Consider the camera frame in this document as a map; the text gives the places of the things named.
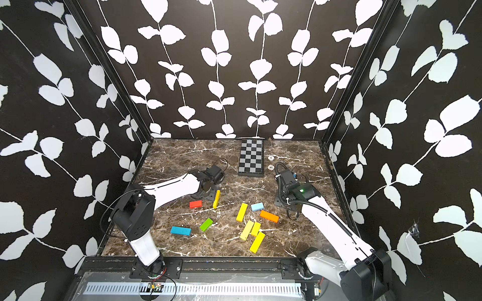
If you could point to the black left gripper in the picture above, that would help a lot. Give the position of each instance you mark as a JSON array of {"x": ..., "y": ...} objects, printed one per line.
[{"x": 211, "y": 197}]

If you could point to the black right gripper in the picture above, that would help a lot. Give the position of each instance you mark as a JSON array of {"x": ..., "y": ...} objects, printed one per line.
[{"x": 277, "y": 200}]

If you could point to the yellow long block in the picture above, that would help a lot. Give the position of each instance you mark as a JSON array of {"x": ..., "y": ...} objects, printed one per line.
[{"x": 216, "y": 200}]

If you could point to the red short block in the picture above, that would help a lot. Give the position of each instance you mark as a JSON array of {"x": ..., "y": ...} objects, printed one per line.
[{"x": 196, "y": 204}]

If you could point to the orange long block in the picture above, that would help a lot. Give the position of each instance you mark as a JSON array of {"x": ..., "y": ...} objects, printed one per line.
[{"x": 269, "y": 216}]

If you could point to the light blue short block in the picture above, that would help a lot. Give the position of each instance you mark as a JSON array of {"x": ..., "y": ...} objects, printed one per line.
[{"x": 257, "y": 207}]

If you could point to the teal long block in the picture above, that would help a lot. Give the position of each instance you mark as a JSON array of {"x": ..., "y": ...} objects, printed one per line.
[{"x": 181, "y": 231}]

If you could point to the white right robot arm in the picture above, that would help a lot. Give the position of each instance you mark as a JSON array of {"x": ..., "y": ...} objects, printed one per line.
[{"x": 361, "y": 271}]

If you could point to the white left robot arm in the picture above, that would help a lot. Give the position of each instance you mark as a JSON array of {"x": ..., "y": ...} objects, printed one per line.
[{"x": 133, "y": 212}]

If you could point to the green block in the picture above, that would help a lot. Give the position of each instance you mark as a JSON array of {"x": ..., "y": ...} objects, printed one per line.
[{"x": 206, "y": 224}]

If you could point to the yellow upright block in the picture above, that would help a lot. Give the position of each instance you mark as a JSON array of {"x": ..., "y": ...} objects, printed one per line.
[{"x": 241, "y": 212}]

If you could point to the small yellow block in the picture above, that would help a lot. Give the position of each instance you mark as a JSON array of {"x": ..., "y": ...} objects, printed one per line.
[{"x": 256, "y": 229}]

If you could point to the yellow block left of cluster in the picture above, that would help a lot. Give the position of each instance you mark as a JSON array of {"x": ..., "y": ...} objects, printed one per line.
[{"x": 247, "y": 230}]

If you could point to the yellow block nearest front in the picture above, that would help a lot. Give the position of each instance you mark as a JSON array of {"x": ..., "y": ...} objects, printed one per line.
[{"x": 257, "y": 242}]

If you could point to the black grey checkerboard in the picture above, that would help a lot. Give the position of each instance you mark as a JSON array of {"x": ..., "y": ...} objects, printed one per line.
[{"x": 251, "y": 161}]

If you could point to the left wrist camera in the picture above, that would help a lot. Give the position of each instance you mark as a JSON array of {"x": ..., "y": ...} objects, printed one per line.
[{"x": 215, "y": 174}]

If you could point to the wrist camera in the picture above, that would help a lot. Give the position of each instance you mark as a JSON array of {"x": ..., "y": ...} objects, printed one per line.
[
  {"x": 215, "y": 174},
  {"x": 286, "y": 175}
]

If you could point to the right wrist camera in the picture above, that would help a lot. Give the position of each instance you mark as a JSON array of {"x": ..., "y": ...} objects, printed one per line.
[{"x": 286, "y": 175}]

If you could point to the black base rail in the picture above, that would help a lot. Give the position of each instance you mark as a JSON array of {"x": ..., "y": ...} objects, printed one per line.
[{"x": 172, "y": 269}]

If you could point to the white slotted cable duct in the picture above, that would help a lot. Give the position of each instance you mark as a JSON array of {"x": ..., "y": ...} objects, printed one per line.
[{"x": 164, "y": 289}]

